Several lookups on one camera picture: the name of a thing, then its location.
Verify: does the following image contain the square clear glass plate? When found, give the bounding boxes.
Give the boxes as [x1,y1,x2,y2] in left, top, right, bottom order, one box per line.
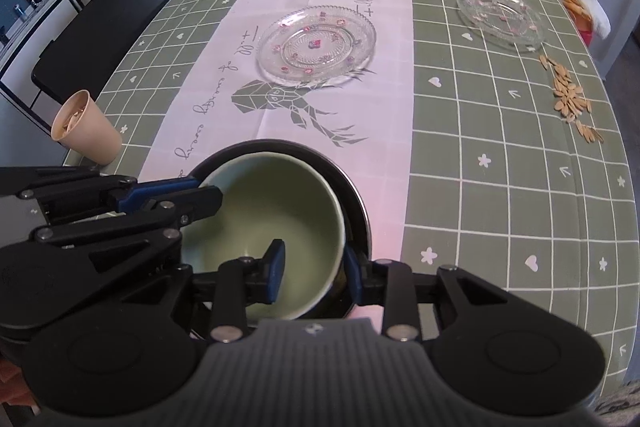
[456,0,546,54]

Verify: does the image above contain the black wooden chair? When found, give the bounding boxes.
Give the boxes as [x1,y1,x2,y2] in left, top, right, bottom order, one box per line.
[31,0,186,108]

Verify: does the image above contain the person's grey patterned clothing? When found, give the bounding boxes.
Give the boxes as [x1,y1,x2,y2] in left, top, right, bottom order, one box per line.
[592,372,640,427]

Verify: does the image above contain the orange steel bowl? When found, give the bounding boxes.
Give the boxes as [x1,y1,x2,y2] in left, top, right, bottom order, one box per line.
[187,138,373,323]

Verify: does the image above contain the beige paper cup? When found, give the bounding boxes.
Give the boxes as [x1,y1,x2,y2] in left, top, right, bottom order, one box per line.
[51,90,123,165]

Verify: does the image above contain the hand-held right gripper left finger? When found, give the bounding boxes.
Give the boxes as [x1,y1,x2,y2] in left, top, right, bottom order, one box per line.
[191,238,287,343]

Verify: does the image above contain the round clear glass plate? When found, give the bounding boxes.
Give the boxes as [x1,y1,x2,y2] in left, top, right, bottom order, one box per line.
[256,5,377,86]

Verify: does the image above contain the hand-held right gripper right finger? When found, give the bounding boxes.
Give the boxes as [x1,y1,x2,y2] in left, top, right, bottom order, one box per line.
[342,247,507,342]

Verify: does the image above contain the green checked tablecloth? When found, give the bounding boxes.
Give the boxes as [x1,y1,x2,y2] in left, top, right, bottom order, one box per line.
[62,0,633,408]

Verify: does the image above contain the pile of melon seeds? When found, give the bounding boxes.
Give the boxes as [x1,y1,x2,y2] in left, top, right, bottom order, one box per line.
[539,54,606,142]

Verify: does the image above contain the white cabinet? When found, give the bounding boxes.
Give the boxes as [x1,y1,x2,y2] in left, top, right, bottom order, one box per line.
[0,0,83,128]

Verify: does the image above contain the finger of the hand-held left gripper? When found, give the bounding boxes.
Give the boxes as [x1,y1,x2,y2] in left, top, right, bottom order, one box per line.
[30,186,224,260]
[0,167,206,214]

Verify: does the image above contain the orange patterned cloth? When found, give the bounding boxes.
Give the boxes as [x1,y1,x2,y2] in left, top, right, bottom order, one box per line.
[557,0,596,32]

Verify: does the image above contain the small green ceramic bowl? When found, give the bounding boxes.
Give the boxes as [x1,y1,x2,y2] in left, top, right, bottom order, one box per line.
[179,152,347,320]

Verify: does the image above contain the white cloth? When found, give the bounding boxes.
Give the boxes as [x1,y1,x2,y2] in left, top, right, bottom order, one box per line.
[565,0,613,40]

